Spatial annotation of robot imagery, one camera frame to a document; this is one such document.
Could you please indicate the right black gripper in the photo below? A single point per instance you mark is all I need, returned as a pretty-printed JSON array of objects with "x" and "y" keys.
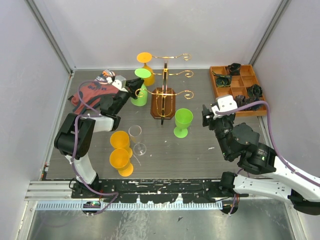
[{"x": 207, "y": 118}]

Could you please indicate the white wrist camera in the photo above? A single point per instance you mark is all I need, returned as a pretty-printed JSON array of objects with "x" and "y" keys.
[
  {"x": 224, "y": 105},
  {"x": 118, "y": 82}
]

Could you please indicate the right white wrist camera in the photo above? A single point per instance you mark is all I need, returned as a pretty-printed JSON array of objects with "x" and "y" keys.
[{"x": 224, "y": 105}]

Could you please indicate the orange goblet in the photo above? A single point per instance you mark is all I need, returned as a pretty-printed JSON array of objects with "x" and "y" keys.
[
  {"x": 148, "y": 75},
  {"x": 121, "y": 140},
  {"x": 120, "y": 160}
]

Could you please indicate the grey cable duct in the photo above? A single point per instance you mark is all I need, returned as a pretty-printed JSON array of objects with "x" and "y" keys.
[{"x": 86, "y": 205}]

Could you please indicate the gold wine glass rack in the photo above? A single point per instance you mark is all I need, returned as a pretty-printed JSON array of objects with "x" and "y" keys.
[{"x": 163, "y": 99}]

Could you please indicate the green goblet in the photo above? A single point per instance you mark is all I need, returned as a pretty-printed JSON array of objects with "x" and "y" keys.
[
  {"x": 183, "y": 119},
  {"x": 142, "y": 93}
]

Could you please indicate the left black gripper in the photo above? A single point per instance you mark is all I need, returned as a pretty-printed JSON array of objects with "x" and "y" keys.
[{"x": 133, "y": 86}]

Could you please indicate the green goblet front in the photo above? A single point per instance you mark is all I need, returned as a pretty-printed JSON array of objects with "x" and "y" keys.
[{"x": 142, "y": 93}]

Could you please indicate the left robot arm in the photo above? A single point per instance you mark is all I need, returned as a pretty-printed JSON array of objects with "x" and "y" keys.
[{"x": 106, "y": 97}]

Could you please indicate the green goblet rear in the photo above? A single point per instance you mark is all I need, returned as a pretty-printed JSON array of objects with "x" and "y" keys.
[{"x": 183, "y": 119}]

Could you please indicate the red cloth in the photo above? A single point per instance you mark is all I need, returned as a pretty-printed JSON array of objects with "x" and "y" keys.
[{"x": 91, "y": 93}]

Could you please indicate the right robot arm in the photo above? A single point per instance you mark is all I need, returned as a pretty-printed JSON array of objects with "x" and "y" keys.
[{"x": 282, "y": 180}]

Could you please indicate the black rolled item in tray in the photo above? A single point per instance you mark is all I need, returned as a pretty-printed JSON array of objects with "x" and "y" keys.
[{"x": 255, "y": 91}]

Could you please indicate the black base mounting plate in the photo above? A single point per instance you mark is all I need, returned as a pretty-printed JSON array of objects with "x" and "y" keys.
[{"x": 157, "y": 191}]

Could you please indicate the clear wine glass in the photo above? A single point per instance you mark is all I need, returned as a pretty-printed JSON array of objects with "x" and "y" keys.
[{"x": 135, "y": 134}]

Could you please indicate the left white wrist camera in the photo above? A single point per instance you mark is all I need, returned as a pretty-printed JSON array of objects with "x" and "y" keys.
[{"x": 118, "y": 82}]

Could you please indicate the wooden compartment tray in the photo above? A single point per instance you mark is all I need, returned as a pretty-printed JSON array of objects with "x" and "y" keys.
[{"x": 234, "y": 79}]

